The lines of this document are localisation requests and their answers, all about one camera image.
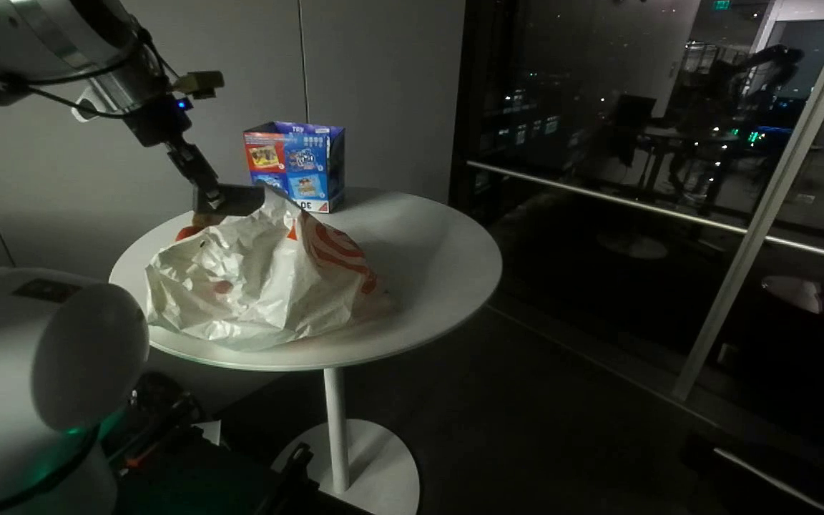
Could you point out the grey window rail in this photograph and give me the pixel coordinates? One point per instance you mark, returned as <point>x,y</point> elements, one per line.
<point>641,204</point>

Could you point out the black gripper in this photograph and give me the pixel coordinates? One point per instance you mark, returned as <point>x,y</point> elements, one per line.
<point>161,114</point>

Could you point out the blue snack variety box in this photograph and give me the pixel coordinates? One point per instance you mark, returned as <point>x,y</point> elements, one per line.
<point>301,157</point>

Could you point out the white plastic bag orange print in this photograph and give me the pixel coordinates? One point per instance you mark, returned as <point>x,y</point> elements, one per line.
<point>258,276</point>

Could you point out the white table pedestal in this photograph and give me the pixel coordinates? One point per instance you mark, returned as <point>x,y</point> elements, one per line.
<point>337,439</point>

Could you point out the grey window mullion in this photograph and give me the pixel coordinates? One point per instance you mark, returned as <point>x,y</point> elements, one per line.
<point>764,208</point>

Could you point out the yellow wrist camera bar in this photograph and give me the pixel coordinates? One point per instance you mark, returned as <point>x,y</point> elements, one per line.
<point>198,82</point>

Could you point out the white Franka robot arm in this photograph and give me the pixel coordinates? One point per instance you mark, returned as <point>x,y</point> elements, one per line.
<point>30,381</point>

